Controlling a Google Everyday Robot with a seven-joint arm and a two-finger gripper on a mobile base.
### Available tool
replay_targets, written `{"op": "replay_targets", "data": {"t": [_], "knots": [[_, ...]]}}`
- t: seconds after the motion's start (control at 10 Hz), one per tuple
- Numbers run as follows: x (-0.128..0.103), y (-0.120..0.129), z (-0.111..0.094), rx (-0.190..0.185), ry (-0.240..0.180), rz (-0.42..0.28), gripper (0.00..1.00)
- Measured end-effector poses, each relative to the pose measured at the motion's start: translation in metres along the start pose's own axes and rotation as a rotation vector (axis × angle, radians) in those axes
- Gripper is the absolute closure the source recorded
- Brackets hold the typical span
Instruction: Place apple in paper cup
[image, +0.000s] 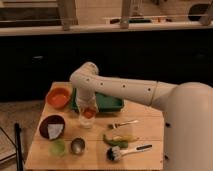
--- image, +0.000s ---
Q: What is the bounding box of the orange bowl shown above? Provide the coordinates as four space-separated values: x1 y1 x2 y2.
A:
45 87 71 109

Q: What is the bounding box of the yellow banana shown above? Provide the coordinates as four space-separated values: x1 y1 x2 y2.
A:
112 135 139 142

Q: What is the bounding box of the green tray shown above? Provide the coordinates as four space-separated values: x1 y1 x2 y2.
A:
70 89 124 113

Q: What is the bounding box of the white dish brush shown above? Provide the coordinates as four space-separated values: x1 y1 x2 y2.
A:
106 144 152 162

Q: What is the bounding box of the green pepper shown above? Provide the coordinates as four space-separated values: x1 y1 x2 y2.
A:
103 134 128 148

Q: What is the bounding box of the white folded napkin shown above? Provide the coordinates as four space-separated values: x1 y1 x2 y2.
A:
47 124 63 139

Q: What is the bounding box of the white paper cup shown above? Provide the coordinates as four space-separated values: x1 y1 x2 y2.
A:
79 115 95 129

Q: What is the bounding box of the black metal stand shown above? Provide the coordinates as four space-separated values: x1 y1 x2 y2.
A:
0 123 24 171

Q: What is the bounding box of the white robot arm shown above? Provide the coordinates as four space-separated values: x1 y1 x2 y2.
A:
70 62 213 171

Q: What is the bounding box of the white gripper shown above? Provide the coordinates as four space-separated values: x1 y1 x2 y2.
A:
75 88 98 113

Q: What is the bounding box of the dark red bowl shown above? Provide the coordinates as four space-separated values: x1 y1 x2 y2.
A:
39 115 65 140

